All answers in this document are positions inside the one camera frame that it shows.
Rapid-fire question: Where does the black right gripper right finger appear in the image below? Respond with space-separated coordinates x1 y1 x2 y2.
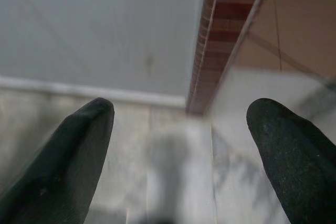
246 98 336 224

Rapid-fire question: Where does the brown wooden door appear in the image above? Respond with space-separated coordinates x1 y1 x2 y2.
185 0 336 120

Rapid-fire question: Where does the white baseboard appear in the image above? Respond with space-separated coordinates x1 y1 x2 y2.
0 76 186 108

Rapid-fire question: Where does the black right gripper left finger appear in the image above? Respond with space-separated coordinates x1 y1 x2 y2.
0 97 116 224

